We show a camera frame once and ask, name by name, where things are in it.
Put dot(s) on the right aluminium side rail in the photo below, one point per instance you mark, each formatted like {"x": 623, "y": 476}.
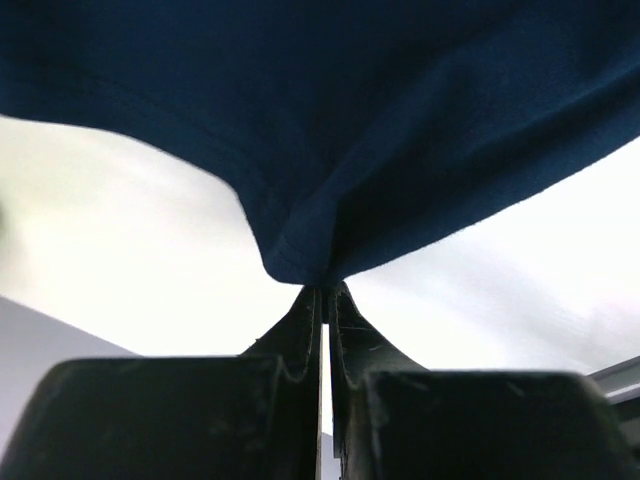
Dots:
{"x": 620, "y": 385}

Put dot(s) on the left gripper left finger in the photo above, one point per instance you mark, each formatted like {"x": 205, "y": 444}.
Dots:
{"x": 251, "y": 416}

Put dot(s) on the navy blue t shirt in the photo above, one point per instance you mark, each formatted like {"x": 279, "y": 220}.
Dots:
{"x": 353, "y": 132}

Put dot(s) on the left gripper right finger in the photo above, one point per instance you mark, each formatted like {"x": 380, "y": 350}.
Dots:
{"x": 394, "y": 419}

